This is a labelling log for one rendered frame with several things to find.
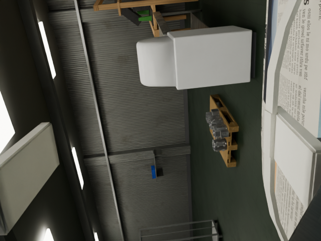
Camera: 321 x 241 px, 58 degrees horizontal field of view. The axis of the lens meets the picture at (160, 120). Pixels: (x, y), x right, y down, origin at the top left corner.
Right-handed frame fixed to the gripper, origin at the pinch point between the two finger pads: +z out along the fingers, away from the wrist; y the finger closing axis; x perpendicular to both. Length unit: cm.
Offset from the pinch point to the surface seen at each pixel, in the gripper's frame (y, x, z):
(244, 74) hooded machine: 93, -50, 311
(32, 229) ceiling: -231, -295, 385
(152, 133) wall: -43, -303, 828
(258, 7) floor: 105, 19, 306
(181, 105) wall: 51, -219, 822
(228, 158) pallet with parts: 91, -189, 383
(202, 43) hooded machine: 46, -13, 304
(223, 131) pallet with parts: 83, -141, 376
